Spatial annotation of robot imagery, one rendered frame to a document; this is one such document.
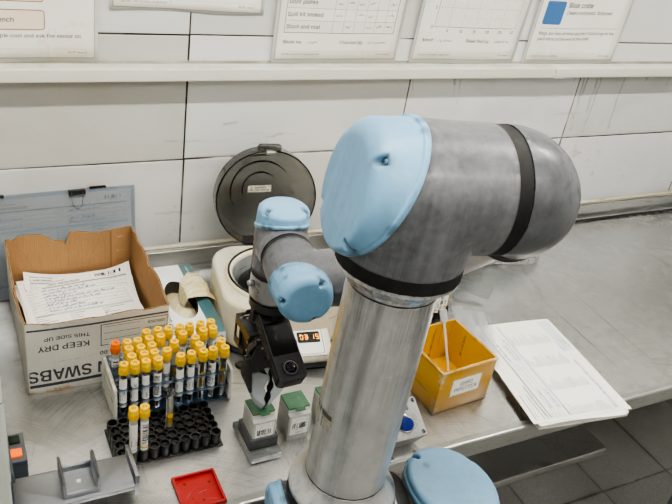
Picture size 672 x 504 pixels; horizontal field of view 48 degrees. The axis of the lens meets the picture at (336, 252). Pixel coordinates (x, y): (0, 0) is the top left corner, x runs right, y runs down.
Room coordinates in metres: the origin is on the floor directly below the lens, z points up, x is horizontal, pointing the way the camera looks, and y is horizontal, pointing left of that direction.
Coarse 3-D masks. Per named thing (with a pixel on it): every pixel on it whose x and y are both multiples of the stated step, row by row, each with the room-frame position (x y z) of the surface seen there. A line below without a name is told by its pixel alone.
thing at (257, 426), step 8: (248, 408) 0.93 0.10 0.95; (248, 416) 0.92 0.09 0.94; (256, 416) 0.91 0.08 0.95; (264, 416) 0.92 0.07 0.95; (272, 416) 0.92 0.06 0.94; (248, 424) 0.92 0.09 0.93; (256, 424) 0.90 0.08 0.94; (264, 424) 0.91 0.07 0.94; (272, 424) 0.92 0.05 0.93; (248, 432) 0.91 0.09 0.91; (256, 432) 0.90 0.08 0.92; (264, 432) 0.91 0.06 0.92; (272, 432) 0.92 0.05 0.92
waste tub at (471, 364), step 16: (448, 320) 1.24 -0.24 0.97; (432, 336) 1.22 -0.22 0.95; (448, 336) 1.25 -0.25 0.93; (464, 336) 1.22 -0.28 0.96; (432, 352) 1.23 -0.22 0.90; (448, 352) 1.24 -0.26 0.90; (464, 352) 1.21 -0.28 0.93; (480, 352) 1.18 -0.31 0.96; (432, 368) 1.10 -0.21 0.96; (464, 368) 1.10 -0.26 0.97; (480, 368) 1.12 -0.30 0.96; (416, 384) 1.12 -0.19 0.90; (432, 384) 1.09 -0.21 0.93; (448, 384) 1.08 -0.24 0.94; (464, 384) 1.11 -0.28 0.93; (480, 384) 1.13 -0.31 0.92; (432, 400) 1.08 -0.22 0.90; (448, 400) 1.09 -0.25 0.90; (464, 400) 1.12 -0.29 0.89
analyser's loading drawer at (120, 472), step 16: (128, 448) 0.81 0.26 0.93; (80, 464) 0.78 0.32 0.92; (96, 464) 0.76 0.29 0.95; (112, 464) 0.80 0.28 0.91; (128, 464) 0.80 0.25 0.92; (16, 480) 0.74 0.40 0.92; (32, 480) 0.74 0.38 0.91; (48, 480) 0.75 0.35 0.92; (64, 480) 0.73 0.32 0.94; (96, 480) 0.75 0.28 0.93; (112, 480) 0.77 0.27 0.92; (128, 480) 0.77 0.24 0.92; (16, 496) 0.71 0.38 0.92; (32, 496) 0.71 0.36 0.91; (48, 496) 0.72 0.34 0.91; (64, 496) 0.72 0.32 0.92; (80, 496) 0.73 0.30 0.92; (96, 496) 0.74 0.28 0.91
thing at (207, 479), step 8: (200, 472) 0.84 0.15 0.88; (208, 472) 0.85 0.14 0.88; (176, 480) 0.82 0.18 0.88; (184, 480) 0.82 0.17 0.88; (192, 480) 0.83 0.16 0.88; (200, 480) 0.83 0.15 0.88; (208, 480) 0.83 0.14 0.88; (216, 480) 0.83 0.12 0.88; (176, 488) 0.80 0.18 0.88; (184, 488) 0.81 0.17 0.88; (192, 488) 0.81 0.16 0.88; (200, 488) 0.81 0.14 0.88; (208, 488) 0.82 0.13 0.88; (216, 488) 0.82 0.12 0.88; (184, 496) 0.79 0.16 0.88; (192, 496) 0.79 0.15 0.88; (200, 496) 0.80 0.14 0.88; (208, 496) 0.80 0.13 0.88; (216, 496) 0.80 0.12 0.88; (224, 496) 0.80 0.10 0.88
